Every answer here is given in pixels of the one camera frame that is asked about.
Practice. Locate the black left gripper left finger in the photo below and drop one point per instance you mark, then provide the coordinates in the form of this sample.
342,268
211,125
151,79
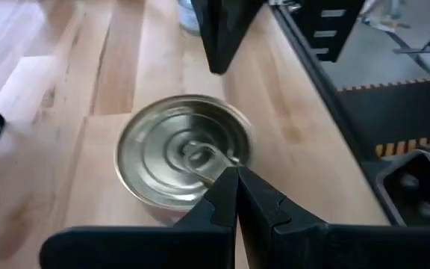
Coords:
144,246

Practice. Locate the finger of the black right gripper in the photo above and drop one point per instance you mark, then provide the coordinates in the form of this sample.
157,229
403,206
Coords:
211,22
243,22

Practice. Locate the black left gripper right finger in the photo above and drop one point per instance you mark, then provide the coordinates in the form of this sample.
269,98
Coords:
330,246

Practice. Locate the black case with grey slots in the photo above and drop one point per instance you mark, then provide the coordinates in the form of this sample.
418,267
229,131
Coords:
334,45

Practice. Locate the teal and white patterned cloth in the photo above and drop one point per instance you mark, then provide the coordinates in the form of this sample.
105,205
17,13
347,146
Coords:
384,16

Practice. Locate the silver rail bracket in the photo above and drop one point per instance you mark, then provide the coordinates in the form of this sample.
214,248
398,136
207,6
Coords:
284,4

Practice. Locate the grey table-level camera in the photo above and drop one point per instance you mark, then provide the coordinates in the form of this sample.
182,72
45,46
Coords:
416,187

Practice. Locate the black aluminium table frame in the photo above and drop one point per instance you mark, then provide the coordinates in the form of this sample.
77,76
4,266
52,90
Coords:
330,101

